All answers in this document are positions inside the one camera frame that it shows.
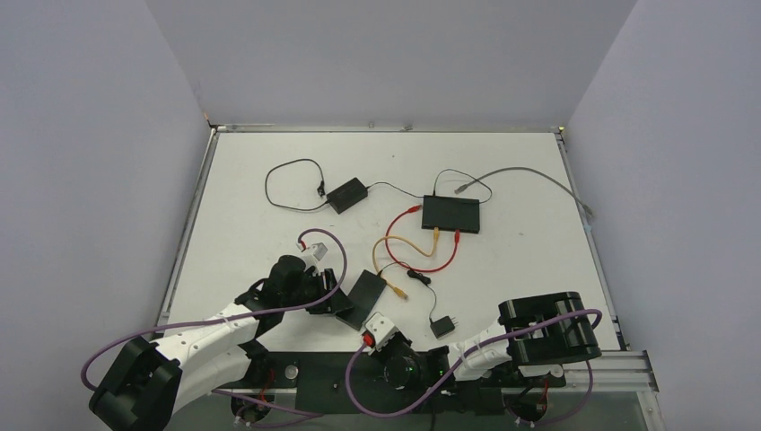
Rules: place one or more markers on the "small black power brick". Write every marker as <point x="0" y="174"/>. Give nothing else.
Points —
<point x="347" y="195"/>

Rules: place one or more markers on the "black network switch box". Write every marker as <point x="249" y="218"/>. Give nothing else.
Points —
<point x="451" y="214"/>

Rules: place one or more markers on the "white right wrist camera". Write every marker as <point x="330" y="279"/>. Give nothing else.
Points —
<point x="378" y="331"/>

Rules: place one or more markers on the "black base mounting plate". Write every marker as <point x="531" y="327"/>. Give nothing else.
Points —
<point x="324" y="382"/>

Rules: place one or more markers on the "small black wall plug adapter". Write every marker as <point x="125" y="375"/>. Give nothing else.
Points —
<point x="442" y="327"/>

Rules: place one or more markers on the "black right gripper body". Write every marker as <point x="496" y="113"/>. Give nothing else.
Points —
<point x="396" y="347"/>

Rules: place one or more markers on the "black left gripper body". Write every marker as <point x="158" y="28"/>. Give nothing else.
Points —
<point x="312" y="286"/>

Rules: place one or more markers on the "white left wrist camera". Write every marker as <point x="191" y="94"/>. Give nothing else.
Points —
<point x="314" y="254"/>

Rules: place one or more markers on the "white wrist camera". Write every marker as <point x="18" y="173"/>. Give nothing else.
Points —
<point x="314" y="254"/>
<point x="378" y="331"/>

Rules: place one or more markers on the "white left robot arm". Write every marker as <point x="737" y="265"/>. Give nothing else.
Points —
<point x="149" y="381"/>

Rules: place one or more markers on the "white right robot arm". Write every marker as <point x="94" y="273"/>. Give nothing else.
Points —
<point x="534" y="331"/>

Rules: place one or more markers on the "black ribbed power adapter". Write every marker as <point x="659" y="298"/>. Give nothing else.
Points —
<point x="363" y="296"/>

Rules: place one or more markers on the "aluminium frame rail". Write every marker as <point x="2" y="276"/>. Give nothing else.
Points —
<point x="614" y="371"/>

